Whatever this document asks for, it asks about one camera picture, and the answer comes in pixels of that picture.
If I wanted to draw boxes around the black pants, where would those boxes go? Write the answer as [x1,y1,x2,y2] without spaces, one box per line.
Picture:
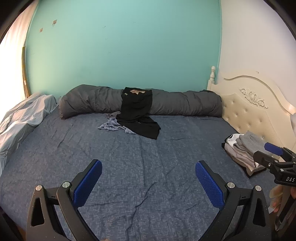
[116,87,162,140]

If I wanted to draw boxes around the grey rolled duvet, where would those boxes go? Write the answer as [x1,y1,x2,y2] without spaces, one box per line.
[58,85,223,120]

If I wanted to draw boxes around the grey folded garment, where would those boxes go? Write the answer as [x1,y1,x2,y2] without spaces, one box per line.
[239,130,271,158]

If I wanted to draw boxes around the light blue blanket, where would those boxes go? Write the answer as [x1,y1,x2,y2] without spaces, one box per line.
[0,93,58,172]

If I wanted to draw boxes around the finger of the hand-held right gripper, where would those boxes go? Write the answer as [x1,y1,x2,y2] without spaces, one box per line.
[264,142,296,163]
[253,151,282,170]

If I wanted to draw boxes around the bright window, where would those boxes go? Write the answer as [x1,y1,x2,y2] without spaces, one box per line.
[0,2,38,121]

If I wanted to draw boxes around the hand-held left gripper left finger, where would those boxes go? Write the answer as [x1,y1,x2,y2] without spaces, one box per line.
[26,159,103,241]

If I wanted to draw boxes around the cream tufted headboard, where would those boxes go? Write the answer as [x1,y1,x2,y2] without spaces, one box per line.
[206,65,296,151]

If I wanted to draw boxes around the white garment with black trim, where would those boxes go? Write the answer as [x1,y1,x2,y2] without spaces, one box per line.
[224,134,243,149]

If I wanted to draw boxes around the person's right hand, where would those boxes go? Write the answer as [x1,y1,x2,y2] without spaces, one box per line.
[269,185,283,213]

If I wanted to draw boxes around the wooden frame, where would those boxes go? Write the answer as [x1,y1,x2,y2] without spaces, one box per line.
[21,46,32,98]

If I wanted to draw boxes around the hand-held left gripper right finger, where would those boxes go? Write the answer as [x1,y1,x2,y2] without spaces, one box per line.
[195,161,270,241]

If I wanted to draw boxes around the grey-blue patterned garment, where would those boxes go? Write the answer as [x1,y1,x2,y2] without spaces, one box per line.
[98,111,137,135]

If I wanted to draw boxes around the beige folded garment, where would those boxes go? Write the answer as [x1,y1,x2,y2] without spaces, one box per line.
[224,141,266,168]

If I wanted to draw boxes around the black folded garment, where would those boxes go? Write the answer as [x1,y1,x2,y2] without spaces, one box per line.
[240,162,274,178]

